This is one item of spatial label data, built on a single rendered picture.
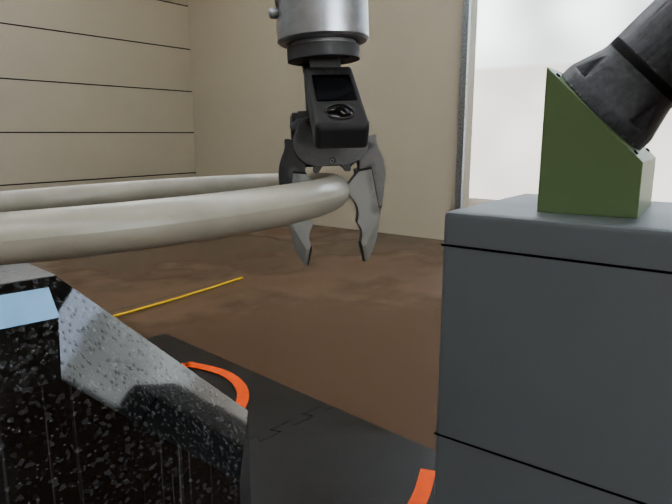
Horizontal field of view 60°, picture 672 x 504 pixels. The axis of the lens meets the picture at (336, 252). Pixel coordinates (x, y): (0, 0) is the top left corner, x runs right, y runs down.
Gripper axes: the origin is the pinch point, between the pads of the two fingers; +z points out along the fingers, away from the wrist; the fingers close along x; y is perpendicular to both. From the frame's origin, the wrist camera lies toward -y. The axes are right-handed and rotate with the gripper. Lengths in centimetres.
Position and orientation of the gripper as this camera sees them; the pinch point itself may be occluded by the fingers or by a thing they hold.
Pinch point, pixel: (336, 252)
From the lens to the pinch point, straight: 58.4
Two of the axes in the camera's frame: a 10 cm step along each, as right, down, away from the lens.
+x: -9.9, 0.7, -1.0
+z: 0.5, 9.9, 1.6
